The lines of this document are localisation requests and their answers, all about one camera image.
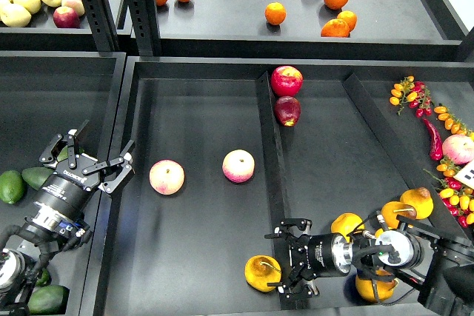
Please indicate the pink apple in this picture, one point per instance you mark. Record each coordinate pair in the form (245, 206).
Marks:
(238, 166)
(166, 177)

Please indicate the light green avocado far left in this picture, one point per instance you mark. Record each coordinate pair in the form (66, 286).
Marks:
(12, 187)

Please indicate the dark red apple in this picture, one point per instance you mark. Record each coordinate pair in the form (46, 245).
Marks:
(287, 110)

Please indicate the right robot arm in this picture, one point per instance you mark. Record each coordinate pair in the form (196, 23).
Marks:
(436, 264)

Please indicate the black bin divider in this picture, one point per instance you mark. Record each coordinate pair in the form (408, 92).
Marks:
(273, 157)

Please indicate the white label card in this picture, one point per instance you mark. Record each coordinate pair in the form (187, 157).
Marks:
(466, 175)

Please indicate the dark avocado left bin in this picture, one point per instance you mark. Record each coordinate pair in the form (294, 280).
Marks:
(36, 176)

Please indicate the black perforated shelf post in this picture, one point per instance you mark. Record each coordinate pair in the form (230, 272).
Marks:
(145, 24)

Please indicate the yellow pear bottom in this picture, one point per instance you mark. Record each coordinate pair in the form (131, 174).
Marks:
(364, 287)

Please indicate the yellow pear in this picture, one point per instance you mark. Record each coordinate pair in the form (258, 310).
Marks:
(392, 209)
(346, 223)
(261, 272)
(421, 199)
(364, 287)

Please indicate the black diagonal divider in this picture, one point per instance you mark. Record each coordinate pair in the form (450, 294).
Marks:
(406, 142)

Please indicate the pink apple right bin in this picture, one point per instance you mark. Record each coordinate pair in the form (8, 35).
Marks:
(458, 148)

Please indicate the cherry tomato bunch lower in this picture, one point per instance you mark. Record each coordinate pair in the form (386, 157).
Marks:
(456, 196)

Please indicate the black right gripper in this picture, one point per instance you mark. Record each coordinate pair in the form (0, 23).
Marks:
(311, 257)

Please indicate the red chili pepper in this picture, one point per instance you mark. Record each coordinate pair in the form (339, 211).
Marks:
(436, 152)

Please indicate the black bin tray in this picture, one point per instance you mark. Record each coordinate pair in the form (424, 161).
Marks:
(184, 254)
(45, 93)

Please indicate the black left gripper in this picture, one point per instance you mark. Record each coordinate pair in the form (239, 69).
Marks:
(71, 186)

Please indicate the green avocado top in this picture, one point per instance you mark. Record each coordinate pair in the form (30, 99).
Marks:
(63, 155)

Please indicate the pale yellow apple front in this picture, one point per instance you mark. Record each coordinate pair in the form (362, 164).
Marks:
(15, 15)

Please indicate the pink peach on shelf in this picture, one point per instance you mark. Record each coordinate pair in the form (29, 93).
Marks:
(76, 5)

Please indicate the black middle bin tray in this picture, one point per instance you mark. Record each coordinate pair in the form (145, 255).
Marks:
(184, 254)

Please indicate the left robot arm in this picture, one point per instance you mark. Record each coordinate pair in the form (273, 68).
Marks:
(58, 225)

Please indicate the dark avocado bottom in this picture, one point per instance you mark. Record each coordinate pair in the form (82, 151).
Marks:
(49, 300)

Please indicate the black left bin tray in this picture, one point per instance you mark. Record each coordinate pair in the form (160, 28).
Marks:
(45, 93)

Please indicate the bright red apple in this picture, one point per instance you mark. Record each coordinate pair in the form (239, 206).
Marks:
(286, 81)

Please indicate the red apple on shelf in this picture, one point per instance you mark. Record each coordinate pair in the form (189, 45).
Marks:
(66, 17)

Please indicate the pink apple centre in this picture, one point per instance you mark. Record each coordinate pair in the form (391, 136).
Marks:
(238, 166)

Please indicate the pink apple left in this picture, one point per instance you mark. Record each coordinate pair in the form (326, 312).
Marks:
(166, 177)

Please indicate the dark green avocado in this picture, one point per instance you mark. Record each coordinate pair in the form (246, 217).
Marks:
(44, 278)

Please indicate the black perforated left post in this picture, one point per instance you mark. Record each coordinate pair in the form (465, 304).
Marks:
(103, 29)

